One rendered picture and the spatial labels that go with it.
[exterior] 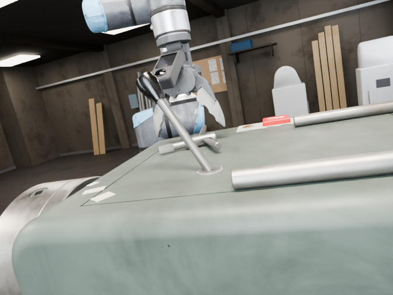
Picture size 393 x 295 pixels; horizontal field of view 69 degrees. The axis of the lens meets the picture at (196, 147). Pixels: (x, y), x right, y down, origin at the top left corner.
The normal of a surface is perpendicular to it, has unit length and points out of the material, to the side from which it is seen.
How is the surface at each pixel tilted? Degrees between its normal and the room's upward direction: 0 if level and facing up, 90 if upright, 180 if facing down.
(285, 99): 90
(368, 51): 71
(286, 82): 90
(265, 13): 90
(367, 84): 90
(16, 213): 30
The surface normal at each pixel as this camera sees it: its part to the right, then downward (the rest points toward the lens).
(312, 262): -0.22, 0.24
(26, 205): -0.26, -0.79
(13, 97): 0.92, -0.11
